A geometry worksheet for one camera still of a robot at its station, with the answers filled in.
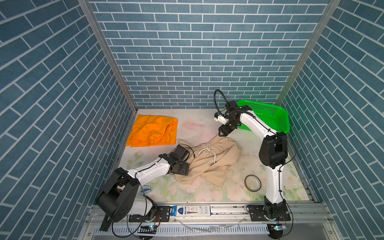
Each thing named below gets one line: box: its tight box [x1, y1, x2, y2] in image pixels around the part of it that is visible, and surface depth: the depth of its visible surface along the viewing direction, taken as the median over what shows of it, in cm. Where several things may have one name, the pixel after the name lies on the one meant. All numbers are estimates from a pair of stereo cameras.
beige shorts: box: [175, 137, 241, 188], surface depth 88 cm
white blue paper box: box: [170, 204, 211, 217], surface depth 75 cm
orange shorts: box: [126, 114, 179, 147], surface depth 104 cm
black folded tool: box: [99, 214, 113, 231], surface depth 70 cm
